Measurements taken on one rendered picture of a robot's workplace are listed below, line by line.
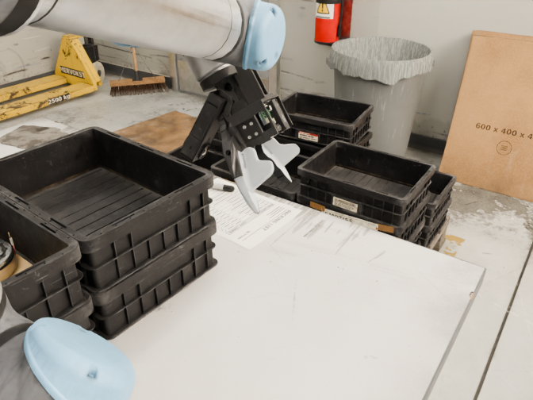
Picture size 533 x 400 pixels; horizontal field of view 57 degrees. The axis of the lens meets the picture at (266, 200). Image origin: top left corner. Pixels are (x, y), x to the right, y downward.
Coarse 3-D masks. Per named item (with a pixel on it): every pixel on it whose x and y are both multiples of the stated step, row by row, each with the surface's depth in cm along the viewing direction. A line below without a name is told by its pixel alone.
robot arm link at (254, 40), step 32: (0, 0) 26; (32, 0) 28; (64, 0) 31; (96, 0) 33; (128, 0) 36; (160, 0) 39; (192, 0) 43; (224, 0) 49; (256, 0) 54; (0, 32) 29; (64, 32) 35; (96, 32) 36; (128, 32) 38; (160, 32) 41; (192, 32) 44; (224, 32) 49; (256, 32) 53; (256, 64) 55
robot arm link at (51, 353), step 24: (0, 336) 48; (24, 336) 48; (48, 336) 46; (72, 336) 49; (96, 336) 54; (0, 360) 46; (24, 360) 45; (48, 360) 44; (72, 360) 44; (96, 360) 46; (120, 360) 50; (0, 384) 44; (24, 384) 44; (48, 384) 43; (72, 384) 44; (96, 384) 44; (120, 384) 46
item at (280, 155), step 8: (264, 144) 78; (272, 144) 77; (280, 144) 77; (288, 144) 77; (296, 144) 77; (256, 152) 77; (264, 152) 77; (272, 152) 78; (280, 152) 78; (288, 152) 78; (296, 152) 78; (272, 160) 78; (280, 160) 79; (288, 160) 79; (280, 168) 80; (280, 176) 80; (288, 176) 81
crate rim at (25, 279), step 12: (12, 204) 87; (24, 216) 83; (36, 216) 83; (48, 228) 80; (60, 240) 78; (72, 240) 77; (60, 252) 74; (72, 252) 75; (36, 264) 72; (48, 264) 72; (60, 264) 74; (72, 264) 76; (12, 276) 70; (24, 276) 70; (36, 276) 71; (48, 276) 73; (12, 288) 69; (24, 288) 70
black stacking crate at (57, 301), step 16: (0, 208) 89; (0, 224) 92; (16, 224) 87; (32, 224) 82; (16, 240) 91; (32, 240) 86; (48, 240) 81; (32, 256) 89; (48, 256) 84; (64, 272) 76; (80, 272) 80; (32, 288) 73; (48, 288) 75; (64, 288) 77; (80, 288) 80; (16, 304) 72; (32, 304) 73; (48, 304) 75; (64, 304) 79; (80, 304) 80; (32, 320) 75
